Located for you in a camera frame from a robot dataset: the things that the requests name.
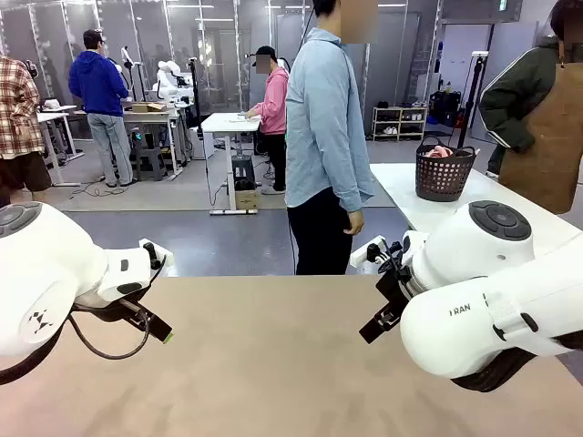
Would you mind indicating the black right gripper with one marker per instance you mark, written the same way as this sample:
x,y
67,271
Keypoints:
x,y
394,289

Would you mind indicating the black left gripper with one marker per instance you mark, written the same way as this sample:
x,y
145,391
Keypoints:
x,y
114,308

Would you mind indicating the dark grey perforated basket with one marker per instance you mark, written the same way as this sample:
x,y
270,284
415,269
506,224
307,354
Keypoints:
x,y
444,177

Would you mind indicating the pink towel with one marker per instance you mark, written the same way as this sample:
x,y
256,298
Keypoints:
x,y
438,151

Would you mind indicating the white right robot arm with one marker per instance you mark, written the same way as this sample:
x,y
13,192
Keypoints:
x,y
483,314

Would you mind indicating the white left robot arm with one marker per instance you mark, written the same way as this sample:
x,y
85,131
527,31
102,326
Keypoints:
x,y
50,268

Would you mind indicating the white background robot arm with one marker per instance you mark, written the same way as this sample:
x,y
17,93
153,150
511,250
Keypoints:
x,y
168,79

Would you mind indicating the person's right hand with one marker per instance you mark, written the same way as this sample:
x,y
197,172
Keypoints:
x,y
354,224

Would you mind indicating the large white table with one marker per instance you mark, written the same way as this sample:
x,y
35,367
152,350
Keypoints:
x,y
401,196

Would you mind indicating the cardboard box with print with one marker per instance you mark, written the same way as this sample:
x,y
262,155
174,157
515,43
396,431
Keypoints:
x,y
247,199

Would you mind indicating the grey step stool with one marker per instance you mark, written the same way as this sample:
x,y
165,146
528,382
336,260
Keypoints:
x,y
149,163

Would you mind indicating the person in light blue shirt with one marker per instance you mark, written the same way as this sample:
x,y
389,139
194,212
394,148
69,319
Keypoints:
x,y
323,136

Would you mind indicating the wooden shoe shelf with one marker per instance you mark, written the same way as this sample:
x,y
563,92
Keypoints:
x,y
400,123

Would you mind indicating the grey workbench desk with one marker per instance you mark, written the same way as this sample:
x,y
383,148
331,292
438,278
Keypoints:
x,y
150,119

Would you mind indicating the white standing desk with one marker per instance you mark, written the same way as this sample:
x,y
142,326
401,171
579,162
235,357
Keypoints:
x,y
228,124

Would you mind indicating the flat open cardboard box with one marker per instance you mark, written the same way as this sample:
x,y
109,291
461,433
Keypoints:
x,y
148,107

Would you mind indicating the black storage crates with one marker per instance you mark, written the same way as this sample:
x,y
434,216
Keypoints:
x,y
445,109

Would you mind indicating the small white desk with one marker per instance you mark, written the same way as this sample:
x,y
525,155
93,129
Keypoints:
x,y
57,116

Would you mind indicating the person in pink hoodie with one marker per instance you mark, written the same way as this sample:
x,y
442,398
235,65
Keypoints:
x,y
275,114

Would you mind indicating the person in blue hoodie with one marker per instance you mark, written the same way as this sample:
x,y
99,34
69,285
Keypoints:
x,y
98,91

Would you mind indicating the mannequin in plaid shirt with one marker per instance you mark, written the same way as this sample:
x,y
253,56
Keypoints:
x,y
18,123

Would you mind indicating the person in brown apron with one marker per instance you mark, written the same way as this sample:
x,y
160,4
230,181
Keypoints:
x,y
542,136

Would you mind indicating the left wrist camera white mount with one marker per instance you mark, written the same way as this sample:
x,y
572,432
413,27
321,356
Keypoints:
x,y
157,255

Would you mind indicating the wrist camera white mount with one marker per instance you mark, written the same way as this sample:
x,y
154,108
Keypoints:
x,y
157,255
371,252

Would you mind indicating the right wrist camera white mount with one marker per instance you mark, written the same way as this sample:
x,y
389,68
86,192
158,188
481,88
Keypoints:
x,y
371,252

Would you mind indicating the black camera stand pole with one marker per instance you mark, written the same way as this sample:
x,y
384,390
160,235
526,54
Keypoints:
x,y
196,95

